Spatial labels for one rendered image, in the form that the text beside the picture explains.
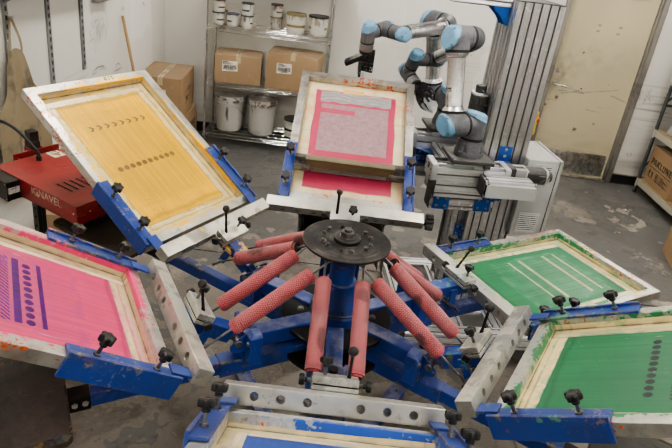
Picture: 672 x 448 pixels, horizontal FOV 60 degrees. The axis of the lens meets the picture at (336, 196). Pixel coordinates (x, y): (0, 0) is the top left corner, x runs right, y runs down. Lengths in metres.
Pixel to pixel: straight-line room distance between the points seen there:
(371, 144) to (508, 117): 0.82
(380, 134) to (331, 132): 0.24
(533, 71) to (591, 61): 3.64
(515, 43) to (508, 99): 0.29
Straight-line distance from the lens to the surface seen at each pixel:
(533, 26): 3.20
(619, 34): 6.92
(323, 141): 2.84
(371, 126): 2.92
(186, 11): 6.54
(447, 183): 3.10
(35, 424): 1.86
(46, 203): 2.76
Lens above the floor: 2.24
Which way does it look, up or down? 24 degrees down
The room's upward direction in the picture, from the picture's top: 8 degrees clockwise
